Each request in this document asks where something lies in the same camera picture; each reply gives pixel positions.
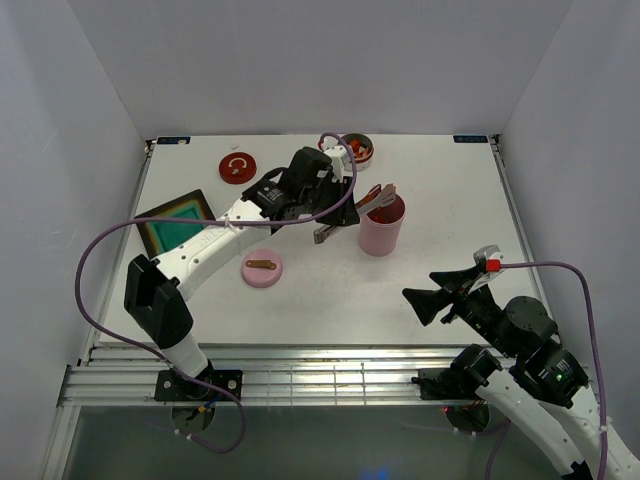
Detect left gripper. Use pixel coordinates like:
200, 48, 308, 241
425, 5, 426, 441
301, 174, 360, 227

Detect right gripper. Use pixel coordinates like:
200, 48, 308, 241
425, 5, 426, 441
400, 265, 516, 357

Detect orange fried piece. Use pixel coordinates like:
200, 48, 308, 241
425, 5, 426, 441
361, 184, 382, 205

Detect metal tongs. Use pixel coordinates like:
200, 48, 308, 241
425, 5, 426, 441
313, 183, 396, 245

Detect red sausage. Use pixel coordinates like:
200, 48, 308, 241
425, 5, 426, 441
369, 208, 402, 225

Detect pink cylindrical container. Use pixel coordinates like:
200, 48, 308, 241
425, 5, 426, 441
358, 194, 406, 257

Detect pink lid with brown handle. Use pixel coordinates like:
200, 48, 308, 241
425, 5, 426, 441
241, 249, 284, 289

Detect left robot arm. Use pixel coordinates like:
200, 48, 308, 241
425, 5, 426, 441
124, 142, 359, 400

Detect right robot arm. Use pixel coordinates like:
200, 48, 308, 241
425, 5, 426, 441
402, 260, 639, 479

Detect metal bowl with red band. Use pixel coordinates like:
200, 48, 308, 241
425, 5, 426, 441
342, 133, 374, 172

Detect red round lid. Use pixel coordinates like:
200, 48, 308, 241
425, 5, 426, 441
218, 152, 257, 185

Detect right blue label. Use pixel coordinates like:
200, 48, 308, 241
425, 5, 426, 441
453, 135, 489, 144

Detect blue label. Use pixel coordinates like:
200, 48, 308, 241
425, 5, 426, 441
156, 136, 191, 145
453, 135, 489, 144

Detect black square food plate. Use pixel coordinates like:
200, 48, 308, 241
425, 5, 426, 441
137, 189, 215, 258

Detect left blue label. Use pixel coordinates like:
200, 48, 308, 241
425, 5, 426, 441
156, 136, 191, 145

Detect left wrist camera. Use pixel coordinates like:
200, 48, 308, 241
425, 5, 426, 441
320, 144, 353, 180

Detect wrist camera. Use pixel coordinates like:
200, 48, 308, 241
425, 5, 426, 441
320, 144, 353, 180
471, 245, 503, 291

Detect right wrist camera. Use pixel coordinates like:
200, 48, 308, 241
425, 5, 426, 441
471, 245, 503, 291

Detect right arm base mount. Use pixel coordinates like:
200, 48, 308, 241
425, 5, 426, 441
411, 368, 488, 401

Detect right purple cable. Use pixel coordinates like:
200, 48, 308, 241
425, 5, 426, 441
488, 259, 610, 480

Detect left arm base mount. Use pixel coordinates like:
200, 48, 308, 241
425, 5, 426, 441
153, 370, 243, 403

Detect aluminium frame rail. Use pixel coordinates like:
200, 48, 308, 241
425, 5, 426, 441
58, 345, 461, 408

